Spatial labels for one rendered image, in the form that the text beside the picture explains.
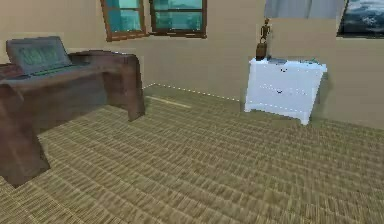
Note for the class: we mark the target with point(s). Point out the white chest of drawers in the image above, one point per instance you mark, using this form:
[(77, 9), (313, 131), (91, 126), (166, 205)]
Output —
[(283, 90)]

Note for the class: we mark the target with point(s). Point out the dark brown framed window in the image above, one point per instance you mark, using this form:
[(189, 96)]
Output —
[(178, 16)]

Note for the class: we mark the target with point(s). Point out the dark flat object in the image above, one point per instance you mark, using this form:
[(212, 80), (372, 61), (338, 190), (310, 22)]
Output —
[(277, 61)]

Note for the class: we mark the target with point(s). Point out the brown figure statue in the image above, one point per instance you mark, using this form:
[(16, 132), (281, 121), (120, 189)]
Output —
[(263, 41)]

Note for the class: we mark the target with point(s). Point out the light brown framed window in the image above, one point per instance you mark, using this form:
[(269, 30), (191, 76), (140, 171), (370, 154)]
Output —
[(124, 18)]

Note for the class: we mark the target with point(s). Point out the dark brown wooden desk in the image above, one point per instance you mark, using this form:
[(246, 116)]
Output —
[(70, 93)]

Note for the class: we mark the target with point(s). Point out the grey curtain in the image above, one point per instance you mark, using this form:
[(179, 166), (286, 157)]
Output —
[(301, 8)]

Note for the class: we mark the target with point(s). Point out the grey open laptop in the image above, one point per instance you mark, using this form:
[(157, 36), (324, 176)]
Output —
[(36, 55)]

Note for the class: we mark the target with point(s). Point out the dark framed seascape picture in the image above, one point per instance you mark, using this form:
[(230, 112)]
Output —
[(363, 16)]

